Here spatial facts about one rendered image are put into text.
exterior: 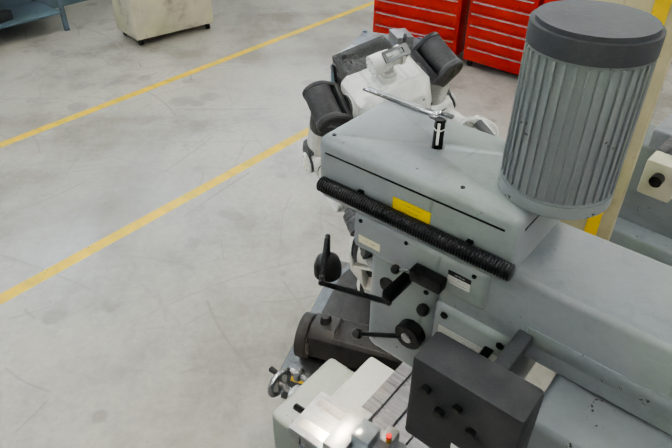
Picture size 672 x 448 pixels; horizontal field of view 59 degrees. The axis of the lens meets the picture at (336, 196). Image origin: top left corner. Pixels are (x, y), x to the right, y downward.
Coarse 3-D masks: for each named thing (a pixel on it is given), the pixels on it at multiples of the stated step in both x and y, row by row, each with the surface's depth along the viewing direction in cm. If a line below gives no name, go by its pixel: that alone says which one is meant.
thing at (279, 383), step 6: (270, 372) 219; (276, 372) 217; (282, 372) 217; (288, 372) 220; (276, 378) 215; (282, 378) 220; (288, 378) 223; (270, 384) 215; (276, 384) 218; (282, 384) 218; (288, 384) 224; (270, 390) 215; (276, 390) 220; (282, 390) 222; (288, 390) 216; (294, 390) 213; (270, 396) 218; (276, 396) 220; (288, 396) 213
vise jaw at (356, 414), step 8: (352, 408) 164; (360, 408) 164; (344, 416) 162; (352, 416) 162; (360, 416) 162; (368, 416) 162; (344, 424) 160; (352, 424) 160; (336, 432) 158; (344, 432) 158; (328, 440) 156; (336, 440) 156; (344, 440) 156
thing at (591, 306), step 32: (544, 256) 114; (576, 256) 114; (608, 256) 114; (640, 256) 114; (512, 288) 112; (544, 288) 108; (576, 288) 107; (608, 288) 107; (640, 288) 107; (480, 320) 122; (512, 320) 116; (544, 320) 111; (576, 320) 106; (608, 320) 102; (640, 320) 101; (544, 352) 114; (576, 352) 109; (608, 352) 105; (640, 352) 100; (608, 384) 107; (640, 384) 103; (640, 416) 106
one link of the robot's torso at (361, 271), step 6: (348, 246) 234; (354, 264) 239; (360, 264) 239; (354, 270) 240; (360, 270) 239; (366, 270) 237; (360, 276) 242; (366, 276) 251; (360, 282) 246; (366, 282) 253; (360, 288) 261; (366, 288) 253
